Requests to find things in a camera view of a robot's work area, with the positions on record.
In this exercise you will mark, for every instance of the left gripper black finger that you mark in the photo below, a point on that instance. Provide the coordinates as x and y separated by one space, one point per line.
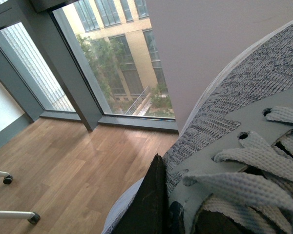
147 214

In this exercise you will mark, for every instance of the grey knit sneaker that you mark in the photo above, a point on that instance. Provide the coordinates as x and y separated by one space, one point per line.
231 169

